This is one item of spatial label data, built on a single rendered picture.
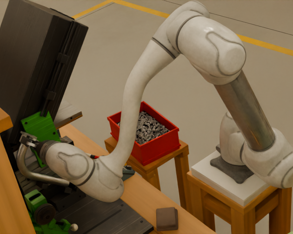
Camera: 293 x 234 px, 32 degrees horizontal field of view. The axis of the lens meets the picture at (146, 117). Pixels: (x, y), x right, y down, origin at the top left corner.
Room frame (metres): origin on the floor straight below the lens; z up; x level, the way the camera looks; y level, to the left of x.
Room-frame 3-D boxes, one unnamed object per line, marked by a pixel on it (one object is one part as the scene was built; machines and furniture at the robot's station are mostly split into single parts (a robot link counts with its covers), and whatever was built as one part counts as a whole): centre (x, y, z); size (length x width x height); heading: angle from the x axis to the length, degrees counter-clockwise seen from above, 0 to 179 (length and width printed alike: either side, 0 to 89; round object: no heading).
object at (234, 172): (1.65, -0.34, 0.91); 0.22 x 0.18 x 0.06; 32
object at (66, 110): (1.82, 0.48, 1.11); 0.39 x 0.16 x 0.03; 123
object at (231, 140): (1.62, -0.36, 1.05); 0.18 x 0.16 x 0.22; 24
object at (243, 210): (1.64, -0.35, 0.83); 0.32 x 0.32 x 0.04; 35
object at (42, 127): (1.67, 0.42, 1.17); 0.13 x 0.12 x 0.20; 33
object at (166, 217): (1.36, -0.01, 0.91); 0.10 x 0.08 x 0.03; 174
